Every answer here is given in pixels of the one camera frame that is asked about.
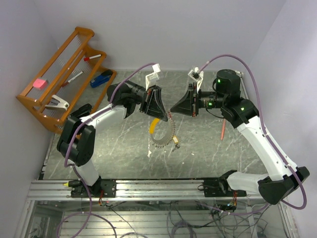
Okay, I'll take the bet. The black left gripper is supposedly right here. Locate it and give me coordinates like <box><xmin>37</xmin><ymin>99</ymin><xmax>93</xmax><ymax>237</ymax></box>
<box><xmin>124</xmin><ymin>80</ymin><xmax>168</xmax><ymax>122</ymax></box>

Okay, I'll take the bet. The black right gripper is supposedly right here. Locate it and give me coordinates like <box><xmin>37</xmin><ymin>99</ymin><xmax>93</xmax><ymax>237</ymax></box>
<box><xmin>170</xmin><ymin>82</ymin><xmax>226</xmax><ymax>118</ymax></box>

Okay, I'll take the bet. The large keyring with yellow handle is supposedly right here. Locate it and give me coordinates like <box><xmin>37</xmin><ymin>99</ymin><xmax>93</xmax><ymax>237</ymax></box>
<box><xmin>149</xmin><ymin>111</ymin><xmax>176</xmax><ymax>148</ymax></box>

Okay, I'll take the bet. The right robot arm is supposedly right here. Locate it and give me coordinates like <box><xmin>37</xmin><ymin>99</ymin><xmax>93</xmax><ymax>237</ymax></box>
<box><xmin>171</xmin><ymin>67</ymin><xmax>310</xmax><ymax>205</ymax></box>

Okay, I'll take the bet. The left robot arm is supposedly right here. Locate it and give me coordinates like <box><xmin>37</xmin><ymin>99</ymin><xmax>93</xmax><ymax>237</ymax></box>
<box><xmin>56</xmin><ymin>81</ymin><xmax>168</xmax><ymax>197</ymax></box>

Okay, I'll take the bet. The yellow key tag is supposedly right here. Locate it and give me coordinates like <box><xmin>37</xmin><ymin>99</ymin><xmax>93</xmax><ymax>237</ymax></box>
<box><xmin>173</xmin><ymin>136</ymin><xmax>179</xmax><ymax>144</ymax></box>

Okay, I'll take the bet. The orange pencil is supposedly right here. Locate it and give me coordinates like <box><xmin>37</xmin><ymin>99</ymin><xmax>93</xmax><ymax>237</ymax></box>
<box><xmin>220</xmin><ymin>119</ymin><xmax>226</xmax><ymax>141</ymax></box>

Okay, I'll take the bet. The silver key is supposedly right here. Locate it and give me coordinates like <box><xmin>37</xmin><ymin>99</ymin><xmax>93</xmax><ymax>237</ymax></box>
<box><xmin>172</xmin><ymin>144</ymin><xmax>180</xmax><ymax>152</ymax></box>

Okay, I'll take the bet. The blue stapler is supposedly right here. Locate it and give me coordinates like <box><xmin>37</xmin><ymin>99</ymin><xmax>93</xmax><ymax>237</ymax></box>
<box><xmin>90</xmin><ymin>69</ymin><xmax>113</xmax><ymax>88</ymax></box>

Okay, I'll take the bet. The black stapler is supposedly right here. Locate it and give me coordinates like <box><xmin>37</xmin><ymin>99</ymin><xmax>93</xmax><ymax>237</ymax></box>
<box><xmin>67</xmin><ymin>103</ymin><xmax>92</xmax><ymax>118</ymax></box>

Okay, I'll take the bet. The brown tipped marker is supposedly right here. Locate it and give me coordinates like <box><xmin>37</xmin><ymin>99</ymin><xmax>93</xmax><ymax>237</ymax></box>
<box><xmin>62</xmin><ymin>71</ymin><xmax>83</xmax><ymax>87</ymax></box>

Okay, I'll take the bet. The red capped marker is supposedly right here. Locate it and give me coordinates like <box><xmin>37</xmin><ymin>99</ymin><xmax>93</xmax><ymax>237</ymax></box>
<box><xmin>84</xmin><ymin>54</ymin><xmax>102</xmax><ymax>61</ymax></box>

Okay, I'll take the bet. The orange wooden rack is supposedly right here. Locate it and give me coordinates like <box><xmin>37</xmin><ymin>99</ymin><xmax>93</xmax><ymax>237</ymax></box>
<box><xmin>16</xmin><ymin>27</ymin><xmax>107</xmax><ymax>134</ymax></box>

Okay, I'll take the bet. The white stapler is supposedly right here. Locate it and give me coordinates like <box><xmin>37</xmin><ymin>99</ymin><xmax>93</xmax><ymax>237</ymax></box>
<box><xmin>45</xmin><ymin>95</ymin><xmax>69</xmax><ymax>111</ymax></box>

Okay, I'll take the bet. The pink eraser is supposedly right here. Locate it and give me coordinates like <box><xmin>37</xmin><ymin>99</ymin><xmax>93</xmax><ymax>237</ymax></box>
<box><xmin>33</xmin><ymin>78</ymin><xmax>49</xmax><ymax>90</ymax></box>

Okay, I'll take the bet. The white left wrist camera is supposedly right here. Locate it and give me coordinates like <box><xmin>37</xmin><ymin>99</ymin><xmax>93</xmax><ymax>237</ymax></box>
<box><xmin>145</xmin><ymin>63</ymin><xmax>161</xmax><ymax>90</ymax></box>

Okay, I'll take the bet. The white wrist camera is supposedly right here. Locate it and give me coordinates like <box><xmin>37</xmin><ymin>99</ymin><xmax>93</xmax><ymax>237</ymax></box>
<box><xmin>188</xmin><ymin>67</ymin><xmax>204</xmax><ymax>91</ymax></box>
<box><xmin>145</xmin><ymin>63</ymin><xmax>161</xmax><ymax>90</ymax></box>

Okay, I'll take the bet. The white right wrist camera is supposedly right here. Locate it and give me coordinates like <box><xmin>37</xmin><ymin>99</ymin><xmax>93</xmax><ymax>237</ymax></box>
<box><xmin>188</xmin><ymin>67</ymin><xmax>204</xmax><ymax>91</ymax></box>

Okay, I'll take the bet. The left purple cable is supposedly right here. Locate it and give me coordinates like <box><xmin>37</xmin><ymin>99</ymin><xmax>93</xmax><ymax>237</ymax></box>
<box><xmin>63</xmin><ymin>63</ymin><xmax>157</xmax><ymax>169</ymax></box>

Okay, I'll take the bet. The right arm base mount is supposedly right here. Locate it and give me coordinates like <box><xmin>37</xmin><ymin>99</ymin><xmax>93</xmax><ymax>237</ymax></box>
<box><xmin>197</xmin><ymin>170</ymin><xmax>247</xmax><ymax>197</ymax></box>

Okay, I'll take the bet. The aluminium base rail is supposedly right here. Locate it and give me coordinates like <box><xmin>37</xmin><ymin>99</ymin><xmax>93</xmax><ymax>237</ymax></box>
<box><xmin>26</xmin><ymin>179</ymin><xmax>288</xmax><ymax>201</ymax></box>

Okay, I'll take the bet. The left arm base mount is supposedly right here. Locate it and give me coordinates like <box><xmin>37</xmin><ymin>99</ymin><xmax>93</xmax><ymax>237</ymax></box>
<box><xmin>71</xmin><ymin>178</ymin><xmax>117</xmax><ymax>198</ymax></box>

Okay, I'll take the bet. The yellow tipped tool on rail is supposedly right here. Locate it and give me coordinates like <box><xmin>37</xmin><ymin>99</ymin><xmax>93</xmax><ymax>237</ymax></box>
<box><xmin>63</xmin><ymin>180</ymin><xmax>81</xmax><ymax>187</ymax></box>

